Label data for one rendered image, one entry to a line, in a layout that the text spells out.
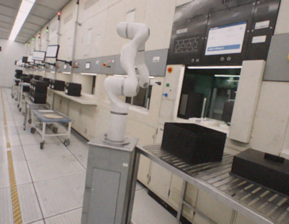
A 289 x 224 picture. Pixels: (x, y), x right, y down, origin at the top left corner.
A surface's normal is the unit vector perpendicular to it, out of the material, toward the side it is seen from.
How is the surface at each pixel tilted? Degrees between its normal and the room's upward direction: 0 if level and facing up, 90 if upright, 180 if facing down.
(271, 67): 90
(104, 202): 90
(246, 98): 90
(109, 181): 90
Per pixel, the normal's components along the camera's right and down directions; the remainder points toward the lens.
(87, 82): 0.61, 0.18
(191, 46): -0.78, -0.04
